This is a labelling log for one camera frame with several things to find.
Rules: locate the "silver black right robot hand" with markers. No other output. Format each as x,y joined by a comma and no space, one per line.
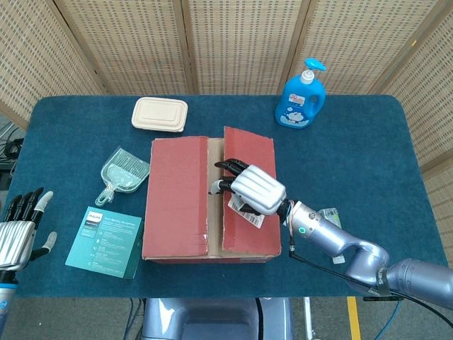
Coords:
258,187

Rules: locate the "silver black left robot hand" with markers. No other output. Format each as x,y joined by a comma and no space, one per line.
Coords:
16,244

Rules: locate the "red cardboard box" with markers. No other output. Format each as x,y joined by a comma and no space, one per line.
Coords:
177,198

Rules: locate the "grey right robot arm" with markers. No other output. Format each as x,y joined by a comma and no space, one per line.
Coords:
354,251

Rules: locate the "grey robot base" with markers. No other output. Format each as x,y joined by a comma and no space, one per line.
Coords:
212,318

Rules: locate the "clear bottle with green label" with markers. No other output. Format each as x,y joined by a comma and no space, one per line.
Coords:
331,214

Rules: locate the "teal product box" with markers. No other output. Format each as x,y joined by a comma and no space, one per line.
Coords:
106,244

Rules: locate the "blue pump detergent bottle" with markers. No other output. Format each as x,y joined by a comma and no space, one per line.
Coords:
301,102

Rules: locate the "beige lidded food container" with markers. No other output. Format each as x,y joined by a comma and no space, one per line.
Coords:
159,114

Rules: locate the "clear plastic dustpan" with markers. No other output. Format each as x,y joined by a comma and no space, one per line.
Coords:
124,173

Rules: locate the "white table leg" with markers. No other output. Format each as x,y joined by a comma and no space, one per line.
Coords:
307,318

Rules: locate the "woven folding screen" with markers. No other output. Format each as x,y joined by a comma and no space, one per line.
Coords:
240,46

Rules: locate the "black bar under table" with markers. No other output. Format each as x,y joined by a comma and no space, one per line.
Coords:
393,298

